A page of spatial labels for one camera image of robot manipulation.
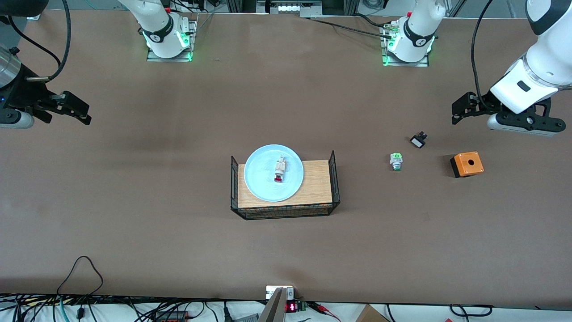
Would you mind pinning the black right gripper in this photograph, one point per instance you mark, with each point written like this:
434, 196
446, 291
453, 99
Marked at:
22, 96

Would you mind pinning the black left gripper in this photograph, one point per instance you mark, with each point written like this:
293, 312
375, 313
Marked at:
484, 103

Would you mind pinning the red push button switch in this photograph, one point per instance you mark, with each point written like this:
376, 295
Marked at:
279, 169

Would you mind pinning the light blue round plate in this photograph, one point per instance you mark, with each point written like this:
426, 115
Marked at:
261, 179

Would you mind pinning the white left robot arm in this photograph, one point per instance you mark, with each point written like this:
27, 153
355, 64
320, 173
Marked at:
549, 62

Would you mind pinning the brown cardboard box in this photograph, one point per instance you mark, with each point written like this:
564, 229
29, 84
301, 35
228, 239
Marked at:
371, 314

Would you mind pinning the orange black electronic device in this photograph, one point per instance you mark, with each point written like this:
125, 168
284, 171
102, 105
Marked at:
172, 316

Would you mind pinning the red clip test leads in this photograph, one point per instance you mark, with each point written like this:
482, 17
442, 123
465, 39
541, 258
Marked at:
324, 308

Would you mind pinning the red digit display module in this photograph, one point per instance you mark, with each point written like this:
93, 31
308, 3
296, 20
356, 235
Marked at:
292, 307

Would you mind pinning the aluminium profile bar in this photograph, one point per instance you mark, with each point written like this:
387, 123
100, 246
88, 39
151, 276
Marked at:
275, 308

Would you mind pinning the orange button enclosure box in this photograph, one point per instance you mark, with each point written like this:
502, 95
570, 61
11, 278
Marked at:
468, 163

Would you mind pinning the black switch with white face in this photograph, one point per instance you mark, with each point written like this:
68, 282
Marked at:
418, 141

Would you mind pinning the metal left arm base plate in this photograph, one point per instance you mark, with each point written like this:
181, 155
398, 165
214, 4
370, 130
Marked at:
409, 64

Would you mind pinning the green push button switch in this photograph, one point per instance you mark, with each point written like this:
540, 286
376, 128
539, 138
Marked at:
396, 161

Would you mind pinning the metal table corner bracket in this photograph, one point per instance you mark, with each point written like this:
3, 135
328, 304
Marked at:
34, 17

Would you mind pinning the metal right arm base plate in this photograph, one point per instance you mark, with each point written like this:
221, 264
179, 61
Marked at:
193, 36

